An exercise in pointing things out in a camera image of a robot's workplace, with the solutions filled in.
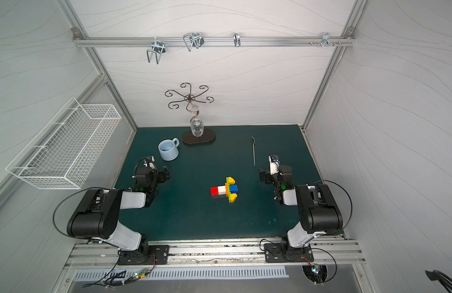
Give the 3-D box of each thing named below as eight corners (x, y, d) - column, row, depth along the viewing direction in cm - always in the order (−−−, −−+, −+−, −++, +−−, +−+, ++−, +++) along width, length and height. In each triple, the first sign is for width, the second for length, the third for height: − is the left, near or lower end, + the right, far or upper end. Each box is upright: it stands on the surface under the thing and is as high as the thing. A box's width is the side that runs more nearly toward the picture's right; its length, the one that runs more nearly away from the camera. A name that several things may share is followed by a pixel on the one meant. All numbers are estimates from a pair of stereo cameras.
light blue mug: (161, 160, 106) (156, 151, 100) (165, 146, 114) (161, 136, 107) (176, 160, 106) (173, 151, 100) (180, 146, 114) (176, 136, 107)
